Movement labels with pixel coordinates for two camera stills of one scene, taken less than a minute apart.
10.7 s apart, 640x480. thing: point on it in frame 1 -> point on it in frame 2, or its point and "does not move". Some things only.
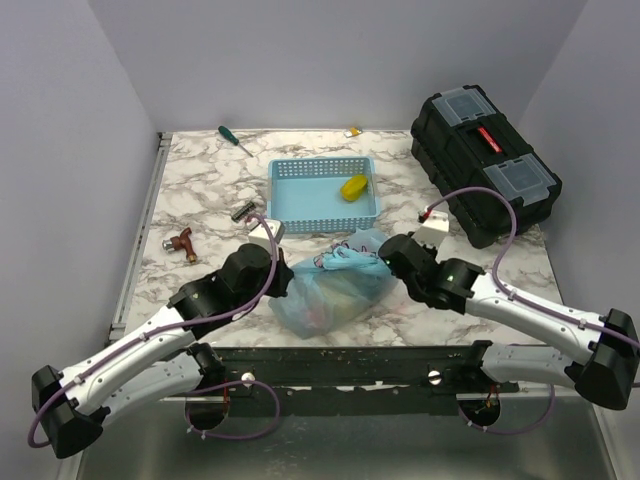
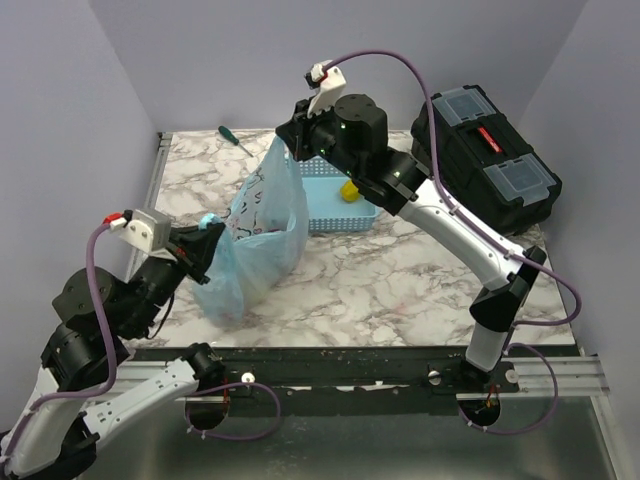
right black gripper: [429, 249] -> [295, 131]
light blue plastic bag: [343, 282] -> [264, 237]
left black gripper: [283, 276] -> [198, 245]
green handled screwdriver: [233, 138] does not move
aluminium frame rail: [136, 258] does not move
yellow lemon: [354, 187] does not move
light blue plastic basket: [315, 195] does not move
